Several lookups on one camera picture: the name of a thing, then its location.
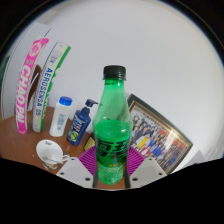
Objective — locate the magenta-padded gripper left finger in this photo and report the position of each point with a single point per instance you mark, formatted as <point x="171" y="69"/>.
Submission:
<point x="73" y="170"/>

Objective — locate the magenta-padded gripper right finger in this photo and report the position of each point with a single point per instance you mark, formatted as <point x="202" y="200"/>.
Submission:
<point x="150" y="169"/>

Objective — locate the green plastic drink bottle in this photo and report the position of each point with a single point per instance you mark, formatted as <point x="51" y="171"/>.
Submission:
<point x="112" y="140"/>

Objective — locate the framed group photo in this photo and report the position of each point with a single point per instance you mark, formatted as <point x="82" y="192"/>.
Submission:
<point x="160" y="136"/>

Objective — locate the dark blue pump bottle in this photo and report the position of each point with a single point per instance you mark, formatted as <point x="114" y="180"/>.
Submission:
<point x="78" y="126"/>

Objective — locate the white bottle with blue cap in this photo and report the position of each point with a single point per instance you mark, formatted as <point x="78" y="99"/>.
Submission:
<point x="60" y="118"/>

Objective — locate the white and green shuttlecock tube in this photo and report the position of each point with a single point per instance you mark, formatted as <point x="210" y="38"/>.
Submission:
<point x="46" y="86"/>

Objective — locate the pink shuttlecock tube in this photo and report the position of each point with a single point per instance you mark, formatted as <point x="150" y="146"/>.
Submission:
<point x="25" y="90"/>

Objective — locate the brown wooden chair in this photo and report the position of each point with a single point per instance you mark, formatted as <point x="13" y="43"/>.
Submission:
<point x="35" y="78"/>

